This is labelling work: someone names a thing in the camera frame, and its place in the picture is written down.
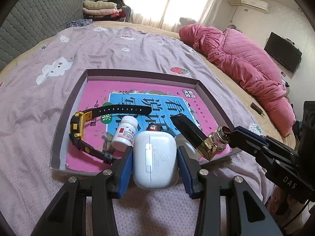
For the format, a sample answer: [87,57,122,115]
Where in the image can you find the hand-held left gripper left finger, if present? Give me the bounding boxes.
[31,148,134,236]

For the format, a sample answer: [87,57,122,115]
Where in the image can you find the white pill bottle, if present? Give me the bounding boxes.
[111,115,138,153]

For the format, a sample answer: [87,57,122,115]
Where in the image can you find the pink quilted duvet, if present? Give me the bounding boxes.
[179,24,296,137]

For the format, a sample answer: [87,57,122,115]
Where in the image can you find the red and dark folded clothes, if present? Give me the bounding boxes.
[85,11,127,22]

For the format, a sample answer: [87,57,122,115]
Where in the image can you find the black flat television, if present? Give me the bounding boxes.
[264,32,303,73]

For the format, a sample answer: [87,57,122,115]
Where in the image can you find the white round jar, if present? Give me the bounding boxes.
[175,133,200,161]

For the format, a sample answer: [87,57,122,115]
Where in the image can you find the shallow grey cardboard box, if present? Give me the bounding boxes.
[50,69,238,175]

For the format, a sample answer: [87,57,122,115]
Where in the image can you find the cream folded blanket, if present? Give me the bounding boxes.
[83,0,117,10]

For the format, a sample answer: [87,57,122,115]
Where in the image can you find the pink and blue book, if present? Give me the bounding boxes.
[65,79,230,174]

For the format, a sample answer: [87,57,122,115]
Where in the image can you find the white air conditioner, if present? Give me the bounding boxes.
[241,0,271,14]

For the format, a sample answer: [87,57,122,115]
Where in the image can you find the white sheer curtain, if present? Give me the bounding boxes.
[123,0,230,29]

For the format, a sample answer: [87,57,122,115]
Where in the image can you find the black gold perfume bottle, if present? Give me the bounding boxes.
[170,113,232,162]

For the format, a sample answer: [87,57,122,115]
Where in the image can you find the blue floral cloth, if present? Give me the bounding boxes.
[67,18,93,30]

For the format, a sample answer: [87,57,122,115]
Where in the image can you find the grey pillow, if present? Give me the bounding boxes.
[178,17,197,29]

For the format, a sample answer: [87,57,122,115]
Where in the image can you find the black and yellow wristwatch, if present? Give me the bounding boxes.
[69,104,154,164]

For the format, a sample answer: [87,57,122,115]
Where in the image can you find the red and black lighter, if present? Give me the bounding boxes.
[146,124,166,132]

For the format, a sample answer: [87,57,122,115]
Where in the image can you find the pink folded blanket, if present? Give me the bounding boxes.
[83,8,122,16]

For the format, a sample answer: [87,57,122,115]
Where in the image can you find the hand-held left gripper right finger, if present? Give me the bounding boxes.
[177,146,283,236]

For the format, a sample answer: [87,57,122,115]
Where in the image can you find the wall cable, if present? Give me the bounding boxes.
[227,2,243,31]

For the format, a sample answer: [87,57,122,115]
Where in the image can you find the grey quilted headboard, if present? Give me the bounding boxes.
[0,0,84,72]

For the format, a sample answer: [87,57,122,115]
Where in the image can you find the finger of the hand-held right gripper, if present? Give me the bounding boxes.
[228,126,274,168]
[260,135,300,166]

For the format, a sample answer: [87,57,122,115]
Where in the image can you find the purple printed bed sheet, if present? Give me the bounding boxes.
[0,27,276,236]

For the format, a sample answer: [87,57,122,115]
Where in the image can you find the white earbuds case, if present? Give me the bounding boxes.
[133,130,179,190]

